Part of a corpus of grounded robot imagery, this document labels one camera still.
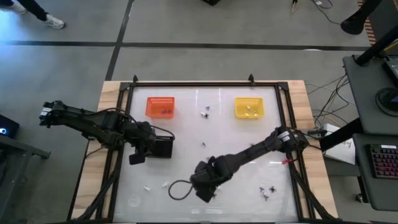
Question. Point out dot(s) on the white box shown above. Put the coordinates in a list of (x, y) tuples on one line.
[(331, 129)]

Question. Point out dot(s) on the yellow plastic basket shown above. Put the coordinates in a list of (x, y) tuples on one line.
[(241, 107)]

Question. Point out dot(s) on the wooden slatted panel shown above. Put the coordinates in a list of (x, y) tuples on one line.
[(370, 31)]

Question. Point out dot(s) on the backlit black keyboard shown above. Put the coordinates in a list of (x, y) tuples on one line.
[(384, 161)]

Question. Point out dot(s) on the person's leg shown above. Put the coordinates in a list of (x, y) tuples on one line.
[(34, 7)]

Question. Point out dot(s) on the white paper sheet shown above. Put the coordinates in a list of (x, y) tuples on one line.
[(342, 154)]

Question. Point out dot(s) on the wooden stick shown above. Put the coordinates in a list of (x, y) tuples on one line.
[(293, 7)]

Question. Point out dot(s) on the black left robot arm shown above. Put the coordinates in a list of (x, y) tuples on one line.
[(87, 119)]

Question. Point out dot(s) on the orange plastic basket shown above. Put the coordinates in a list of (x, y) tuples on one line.
[(155, 105)]

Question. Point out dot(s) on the black slanted strut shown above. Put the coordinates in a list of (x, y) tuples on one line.
[(342, 134)]

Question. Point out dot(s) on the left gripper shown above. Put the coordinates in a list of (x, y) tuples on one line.
[(143, 137)]

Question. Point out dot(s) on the black floor object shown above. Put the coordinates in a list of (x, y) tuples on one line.
[(211, 2)]

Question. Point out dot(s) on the black frame clamp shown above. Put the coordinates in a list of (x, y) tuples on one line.
[(134, 78), (251, 79)]

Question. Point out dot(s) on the black diagonal pole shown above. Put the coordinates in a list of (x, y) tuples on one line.
[(376, 46)]

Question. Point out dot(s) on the black stand foot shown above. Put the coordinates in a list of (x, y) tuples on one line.
[(354, 23)]

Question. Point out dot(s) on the grey side table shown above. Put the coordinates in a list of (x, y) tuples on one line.
[(18, 145)]

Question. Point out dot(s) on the black plastic basket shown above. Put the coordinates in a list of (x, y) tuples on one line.
[(164, 149)]

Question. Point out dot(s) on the person's shoe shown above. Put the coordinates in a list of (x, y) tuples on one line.
[(54, 22), (12, 7)]

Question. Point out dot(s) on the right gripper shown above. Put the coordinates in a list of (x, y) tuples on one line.
[(214, 172)]

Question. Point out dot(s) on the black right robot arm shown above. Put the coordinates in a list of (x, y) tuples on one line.
[(255, 152)]

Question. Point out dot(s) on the black device with blue light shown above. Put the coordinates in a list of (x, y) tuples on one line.
[(11, 124)]

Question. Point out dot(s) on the grey desk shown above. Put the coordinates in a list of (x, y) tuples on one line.
[(382, 193), (363, 93)]

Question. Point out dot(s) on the black round object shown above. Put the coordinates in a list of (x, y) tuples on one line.
[(385, 96)]

